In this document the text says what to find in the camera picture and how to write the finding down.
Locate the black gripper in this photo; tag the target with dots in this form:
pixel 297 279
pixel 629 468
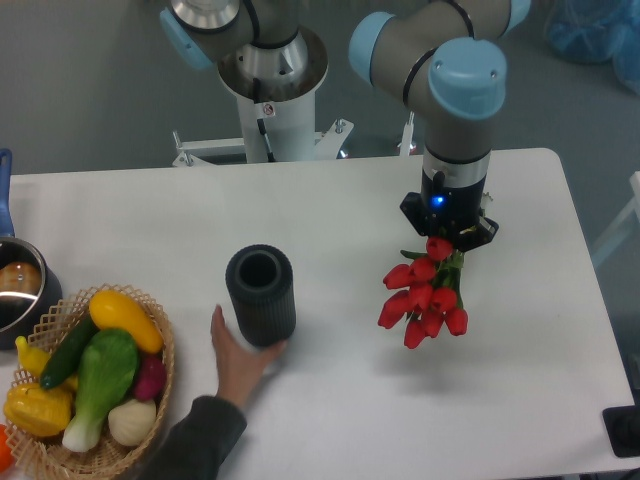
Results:
pixel 449 204

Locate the red tulip bouquet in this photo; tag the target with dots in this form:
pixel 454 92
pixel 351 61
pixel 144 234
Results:
pixel 426 293

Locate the dark grey ribbed vase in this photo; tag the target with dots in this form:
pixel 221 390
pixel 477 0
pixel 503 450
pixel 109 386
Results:
pixel 259 279

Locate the dark grey sleeved forearm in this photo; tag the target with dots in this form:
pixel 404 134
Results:
pixel 197 446

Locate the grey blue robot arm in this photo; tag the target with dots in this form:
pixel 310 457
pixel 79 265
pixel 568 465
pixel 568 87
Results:
pixel 442 63

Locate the bare human hand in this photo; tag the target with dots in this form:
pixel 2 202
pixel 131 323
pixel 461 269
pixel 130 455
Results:
pixel 239 370

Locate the blue plastic bag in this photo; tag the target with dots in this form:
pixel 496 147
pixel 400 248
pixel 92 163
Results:
pixel 597 32

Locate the black device at edge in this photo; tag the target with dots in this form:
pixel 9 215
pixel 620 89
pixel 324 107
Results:
pixel 622 426

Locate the purple red radish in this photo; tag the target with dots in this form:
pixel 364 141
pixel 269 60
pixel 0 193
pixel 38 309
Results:
pixel 150 380

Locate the yellow squash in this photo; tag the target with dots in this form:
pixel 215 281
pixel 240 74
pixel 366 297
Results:
pixel 110 309

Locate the green bok choy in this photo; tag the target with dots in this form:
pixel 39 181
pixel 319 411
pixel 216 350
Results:
pixel 106 372

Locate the white garlic bulb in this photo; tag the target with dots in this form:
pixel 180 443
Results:
pixel 130 423

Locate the dark green cucumber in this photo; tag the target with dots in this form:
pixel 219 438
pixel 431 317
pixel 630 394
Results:
pixel 65 360

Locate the small yellow banana pepper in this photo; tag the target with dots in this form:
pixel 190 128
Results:
pixel 31 359

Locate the yellow corn cob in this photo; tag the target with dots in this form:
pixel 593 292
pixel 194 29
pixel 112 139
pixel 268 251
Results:
pixel 39 412

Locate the woven wicker basket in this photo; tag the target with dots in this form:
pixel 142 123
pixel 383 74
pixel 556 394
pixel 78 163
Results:
pixel 47 458

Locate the orange fruit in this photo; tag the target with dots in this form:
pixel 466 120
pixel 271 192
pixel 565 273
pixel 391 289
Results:
pixel 6 457

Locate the white frame at right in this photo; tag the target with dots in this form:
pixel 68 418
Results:
pixel 620 228

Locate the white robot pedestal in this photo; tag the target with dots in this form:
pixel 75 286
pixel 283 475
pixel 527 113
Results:
pixel 275 92

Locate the blue handled saucepan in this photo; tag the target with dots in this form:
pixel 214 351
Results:
pixel 28 285

